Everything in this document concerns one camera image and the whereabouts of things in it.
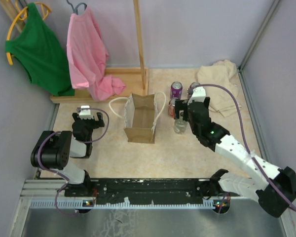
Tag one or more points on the clear glass beverage bottle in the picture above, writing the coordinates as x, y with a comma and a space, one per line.
180, 124

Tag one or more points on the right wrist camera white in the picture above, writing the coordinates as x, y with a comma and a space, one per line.
197, 94

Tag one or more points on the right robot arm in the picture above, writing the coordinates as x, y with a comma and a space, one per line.
273, 188

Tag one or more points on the purple Fanta can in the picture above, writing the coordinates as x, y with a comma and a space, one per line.
176, 90
193, 87

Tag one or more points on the yellow clothes hanger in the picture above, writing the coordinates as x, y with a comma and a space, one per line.
21, 17

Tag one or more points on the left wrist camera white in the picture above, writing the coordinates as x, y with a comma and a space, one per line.
84, 112

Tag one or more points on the pink t-shirt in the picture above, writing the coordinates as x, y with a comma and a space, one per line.
87, 57

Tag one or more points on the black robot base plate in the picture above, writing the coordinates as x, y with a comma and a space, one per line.
146, 191

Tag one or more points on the wooden clothes rack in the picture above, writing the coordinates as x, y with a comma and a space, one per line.
135, 79

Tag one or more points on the beige crumpled cloth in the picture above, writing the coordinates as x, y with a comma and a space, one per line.
220, 73

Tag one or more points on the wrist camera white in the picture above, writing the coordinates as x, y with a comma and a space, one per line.
197, 94
84, 112

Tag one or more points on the grey clothes hanger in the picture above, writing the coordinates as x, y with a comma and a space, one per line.
75, 8

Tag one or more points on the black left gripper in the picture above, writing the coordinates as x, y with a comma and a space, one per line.
99, 115

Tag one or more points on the green tank top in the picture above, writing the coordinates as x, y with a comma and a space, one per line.
38, 50

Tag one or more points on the red Coca-Cola can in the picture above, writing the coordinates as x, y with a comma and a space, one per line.
171, 107

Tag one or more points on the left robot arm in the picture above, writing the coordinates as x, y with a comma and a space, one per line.
53, 150

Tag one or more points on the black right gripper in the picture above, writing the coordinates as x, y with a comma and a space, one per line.
181, 104

